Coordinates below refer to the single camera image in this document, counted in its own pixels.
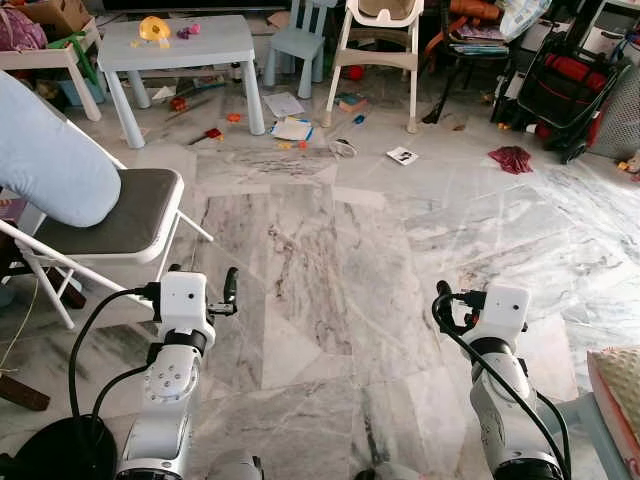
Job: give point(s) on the white folding chair grey seat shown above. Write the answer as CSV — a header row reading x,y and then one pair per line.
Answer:
x,y
140,215

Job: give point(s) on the white and blue booklet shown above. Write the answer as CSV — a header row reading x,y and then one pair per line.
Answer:
x,y
294,130

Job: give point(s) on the white printed card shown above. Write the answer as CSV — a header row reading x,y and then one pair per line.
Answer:
x,y
402,156

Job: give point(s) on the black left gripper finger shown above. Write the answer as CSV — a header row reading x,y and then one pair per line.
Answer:
x,y
231,285

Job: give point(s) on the black round object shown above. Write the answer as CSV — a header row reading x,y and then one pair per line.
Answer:
x,y
50,455

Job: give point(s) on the blue storage box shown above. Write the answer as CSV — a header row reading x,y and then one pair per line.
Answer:
x,y
80,92

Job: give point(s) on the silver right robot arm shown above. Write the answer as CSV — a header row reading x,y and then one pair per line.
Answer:
x,y
505,410

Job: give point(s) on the grey right robot leg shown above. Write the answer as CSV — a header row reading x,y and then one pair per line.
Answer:
x,y
390,473

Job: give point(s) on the red ball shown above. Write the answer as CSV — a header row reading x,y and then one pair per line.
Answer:
x,y
354,73

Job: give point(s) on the brown cardboard box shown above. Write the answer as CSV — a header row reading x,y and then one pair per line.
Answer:
x,y
60,14

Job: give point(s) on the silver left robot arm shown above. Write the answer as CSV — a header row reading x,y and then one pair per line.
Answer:
x,y
170,390

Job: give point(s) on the light blue plastic table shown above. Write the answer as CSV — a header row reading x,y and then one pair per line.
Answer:
x,y
190,45

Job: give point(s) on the white side table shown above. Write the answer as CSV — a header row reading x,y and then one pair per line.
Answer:
x,y
40,58

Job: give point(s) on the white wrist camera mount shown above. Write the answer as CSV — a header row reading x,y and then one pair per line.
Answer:
x,y
183,300
503,310

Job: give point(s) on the light blue bolster pillow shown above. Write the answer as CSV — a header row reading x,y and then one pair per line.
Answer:
x,y
50,160

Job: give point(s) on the dark wooden piece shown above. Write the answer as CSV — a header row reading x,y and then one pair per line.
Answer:
x,y
22,393

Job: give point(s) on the yellow toy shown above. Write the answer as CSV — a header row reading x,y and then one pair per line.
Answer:
x,y
153,30

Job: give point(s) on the dark red cloth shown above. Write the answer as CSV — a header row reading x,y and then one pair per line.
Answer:
x,y
511,159

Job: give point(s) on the small teal book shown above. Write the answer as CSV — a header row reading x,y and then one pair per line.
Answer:
x,y
351,102

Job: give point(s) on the small orange toy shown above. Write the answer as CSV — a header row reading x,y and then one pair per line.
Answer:
x,y
233,117

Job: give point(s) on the white baby high chair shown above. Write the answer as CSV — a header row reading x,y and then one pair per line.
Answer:
x,y
385,55

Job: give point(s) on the small light blue chair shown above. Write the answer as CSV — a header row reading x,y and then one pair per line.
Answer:
x,y
300,42

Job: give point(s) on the grey mesh basket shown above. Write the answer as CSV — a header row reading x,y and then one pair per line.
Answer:
x,y
620,115

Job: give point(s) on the small doll toy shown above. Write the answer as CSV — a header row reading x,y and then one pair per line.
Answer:
x,y
631,163

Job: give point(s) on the white paper sheet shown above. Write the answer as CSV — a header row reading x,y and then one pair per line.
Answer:
x,y
284,104

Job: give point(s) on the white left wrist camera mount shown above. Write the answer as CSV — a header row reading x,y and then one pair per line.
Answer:
x,y
183,300

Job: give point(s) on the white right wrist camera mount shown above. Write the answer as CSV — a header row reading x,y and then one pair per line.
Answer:
x,y
503,310

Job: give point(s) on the grey left robot leg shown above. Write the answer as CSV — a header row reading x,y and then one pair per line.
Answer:
x,y
235,467

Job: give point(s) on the light blue stool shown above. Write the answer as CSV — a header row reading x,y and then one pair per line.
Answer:
x,y
590,430

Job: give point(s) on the red toy tool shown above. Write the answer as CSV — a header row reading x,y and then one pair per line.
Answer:
x,y
212,133

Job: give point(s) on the stack of books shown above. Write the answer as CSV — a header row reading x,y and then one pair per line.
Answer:
x,y
478,42

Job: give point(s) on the purple bag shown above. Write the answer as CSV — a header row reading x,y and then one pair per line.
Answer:
x,y
20,32

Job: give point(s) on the black and red stroller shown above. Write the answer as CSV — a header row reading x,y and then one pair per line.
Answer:
x,y
570,85

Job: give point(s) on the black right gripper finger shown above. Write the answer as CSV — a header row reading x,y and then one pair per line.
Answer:
x,y
446,305

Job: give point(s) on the pink toy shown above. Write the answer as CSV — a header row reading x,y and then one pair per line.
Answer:
x,y
189,31

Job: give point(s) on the grey robot leg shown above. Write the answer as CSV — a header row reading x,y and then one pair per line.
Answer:
x,y
390,473
235,467

